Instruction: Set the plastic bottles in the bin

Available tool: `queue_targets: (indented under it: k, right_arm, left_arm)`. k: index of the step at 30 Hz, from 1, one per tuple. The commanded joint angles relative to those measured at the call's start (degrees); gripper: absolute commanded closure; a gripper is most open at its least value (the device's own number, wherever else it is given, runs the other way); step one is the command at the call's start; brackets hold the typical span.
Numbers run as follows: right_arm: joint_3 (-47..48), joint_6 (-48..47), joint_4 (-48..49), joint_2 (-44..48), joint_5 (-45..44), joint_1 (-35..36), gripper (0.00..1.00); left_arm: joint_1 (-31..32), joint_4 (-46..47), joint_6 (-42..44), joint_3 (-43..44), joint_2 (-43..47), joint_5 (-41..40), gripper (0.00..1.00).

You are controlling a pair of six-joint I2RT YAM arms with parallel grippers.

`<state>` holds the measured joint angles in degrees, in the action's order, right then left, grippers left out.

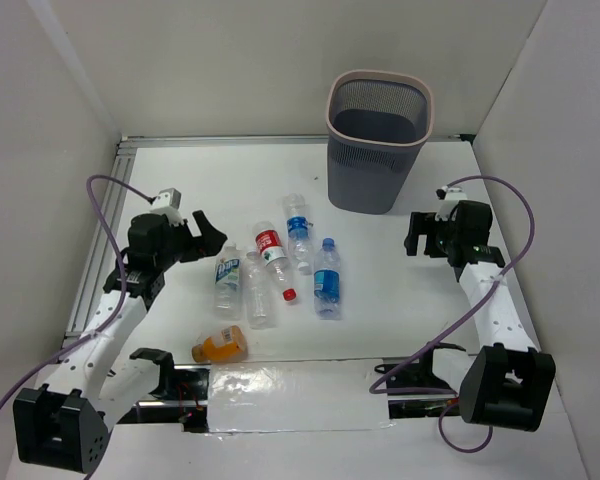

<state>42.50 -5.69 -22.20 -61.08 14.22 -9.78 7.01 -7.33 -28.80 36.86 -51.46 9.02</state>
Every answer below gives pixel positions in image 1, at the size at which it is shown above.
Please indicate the clear unlabelled plastic bottle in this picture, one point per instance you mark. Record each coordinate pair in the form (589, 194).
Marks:
(257, 294)

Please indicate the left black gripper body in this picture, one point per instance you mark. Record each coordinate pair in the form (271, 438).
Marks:
(191, 240)

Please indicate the orange juice bottle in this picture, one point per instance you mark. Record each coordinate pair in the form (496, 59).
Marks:
(227, 345)

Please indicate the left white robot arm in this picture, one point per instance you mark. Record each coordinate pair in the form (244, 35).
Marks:
(66, 423)

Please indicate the red label red cap bottle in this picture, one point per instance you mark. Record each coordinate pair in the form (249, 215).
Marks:
(275, 259)

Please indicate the aluminium frame rail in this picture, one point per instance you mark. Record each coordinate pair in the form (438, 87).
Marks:
(97, 262)

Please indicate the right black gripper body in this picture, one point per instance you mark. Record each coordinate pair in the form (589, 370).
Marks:
(447, 234)

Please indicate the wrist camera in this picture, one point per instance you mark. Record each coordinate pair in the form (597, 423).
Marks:
(449, 197)
(167, 203)

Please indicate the blue label clear bottle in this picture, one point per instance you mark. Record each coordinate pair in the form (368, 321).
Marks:
(298, 226)

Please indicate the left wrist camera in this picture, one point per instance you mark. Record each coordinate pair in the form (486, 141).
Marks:
(167, 203)

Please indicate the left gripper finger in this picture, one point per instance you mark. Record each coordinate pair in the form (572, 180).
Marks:
(209, 235)
(200, 250)

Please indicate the white tape sheet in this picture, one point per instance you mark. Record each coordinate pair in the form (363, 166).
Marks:
(305, 396)

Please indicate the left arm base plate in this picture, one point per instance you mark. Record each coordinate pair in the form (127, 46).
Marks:
(184, 405)

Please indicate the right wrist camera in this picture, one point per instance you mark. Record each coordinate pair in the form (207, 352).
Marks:
(449, 197)

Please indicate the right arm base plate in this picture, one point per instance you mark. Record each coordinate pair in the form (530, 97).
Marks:
(415, 392)

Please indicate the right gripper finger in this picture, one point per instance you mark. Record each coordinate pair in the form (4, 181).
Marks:
(422, 223)
(411, 243)

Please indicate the grey mesh waste bin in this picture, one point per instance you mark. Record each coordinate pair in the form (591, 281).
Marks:
(377, 122)

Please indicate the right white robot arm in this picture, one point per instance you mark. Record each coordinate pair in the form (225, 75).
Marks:
(508, 383)

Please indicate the blue cap water bottle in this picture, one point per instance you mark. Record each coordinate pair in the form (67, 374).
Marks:
(327, 266)

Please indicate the green label clear bottle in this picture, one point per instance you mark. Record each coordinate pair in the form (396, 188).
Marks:
(227, 283)

